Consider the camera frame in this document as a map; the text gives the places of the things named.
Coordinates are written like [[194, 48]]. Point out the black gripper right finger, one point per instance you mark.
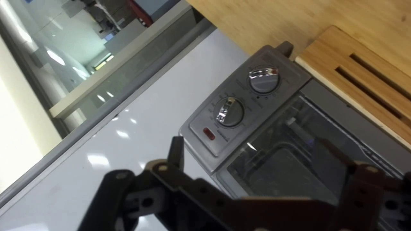
[[350, 183]]

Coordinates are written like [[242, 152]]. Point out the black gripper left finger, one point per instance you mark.
[[128, 192]]

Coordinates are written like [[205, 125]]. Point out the silver toaster oven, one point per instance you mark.
[[238, 110]]

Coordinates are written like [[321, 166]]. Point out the slatted wooden stand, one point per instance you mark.
[[363, 77]]

